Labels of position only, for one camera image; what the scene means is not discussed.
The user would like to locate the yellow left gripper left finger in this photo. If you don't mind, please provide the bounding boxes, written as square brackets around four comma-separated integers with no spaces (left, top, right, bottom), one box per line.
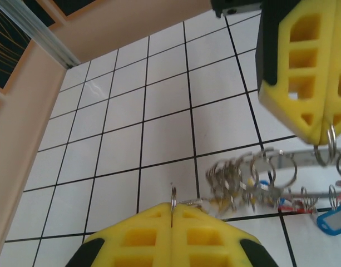
[66,202,172,267]

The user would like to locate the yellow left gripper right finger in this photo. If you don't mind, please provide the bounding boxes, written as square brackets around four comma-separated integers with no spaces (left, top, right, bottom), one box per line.
[172,204,281,267]

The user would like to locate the small silver key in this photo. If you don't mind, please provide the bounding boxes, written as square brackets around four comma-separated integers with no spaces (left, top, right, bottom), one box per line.
[179,196,206,209]

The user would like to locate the blue plastic key tag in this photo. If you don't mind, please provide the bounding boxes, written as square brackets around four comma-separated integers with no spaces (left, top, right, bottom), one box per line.
[258,180,285,208]
[316,209,341,236]

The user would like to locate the red plastic key tag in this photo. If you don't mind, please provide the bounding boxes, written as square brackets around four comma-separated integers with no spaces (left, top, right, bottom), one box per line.
[275,197,318,215]

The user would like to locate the aluminium frame post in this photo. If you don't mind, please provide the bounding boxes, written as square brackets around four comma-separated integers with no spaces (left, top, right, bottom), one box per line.
[0,0,78,70]

